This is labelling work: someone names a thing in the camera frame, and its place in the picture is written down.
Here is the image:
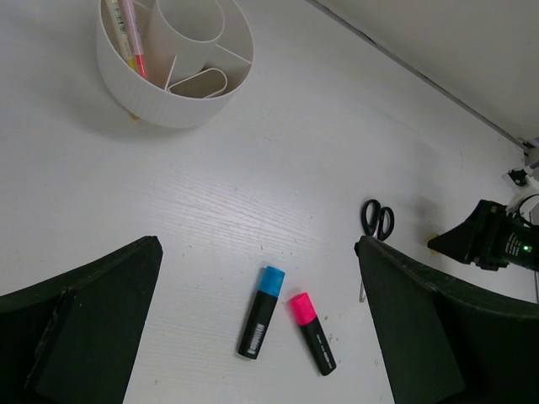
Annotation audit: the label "yellow thin highlighter pen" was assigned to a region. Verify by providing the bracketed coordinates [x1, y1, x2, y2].
[105, 0, 137, 72]

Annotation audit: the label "black handled scissors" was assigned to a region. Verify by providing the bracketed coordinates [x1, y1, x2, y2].
[358, 198, 396, 303]

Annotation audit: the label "pink cap black marker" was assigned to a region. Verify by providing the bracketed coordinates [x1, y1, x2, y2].
[289, 292, 337, 376]

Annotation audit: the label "white round compartment container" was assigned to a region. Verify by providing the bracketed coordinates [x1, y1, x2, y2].
[96, 1, 254, 129]

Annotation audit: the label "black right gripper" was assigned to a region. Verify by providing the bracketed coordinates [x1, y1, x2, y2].
[427, 199, 538, 271]

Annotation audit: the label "tan eraser block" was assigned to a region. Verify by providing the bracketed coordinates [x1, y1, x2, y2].
[168, 68, 228, 99]

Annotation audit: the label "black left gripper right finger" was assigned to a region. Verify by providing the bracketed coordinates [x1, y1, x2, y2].
[355, 237, 538, 403]

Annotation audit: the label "blue cap black marker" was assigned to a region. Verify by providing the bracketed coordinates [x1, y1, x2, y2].
[237, 266, 286, 360]

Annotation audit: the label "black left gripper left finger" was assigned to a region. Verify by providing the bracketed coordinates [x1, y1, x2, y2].
[1, 236, 163, 403]

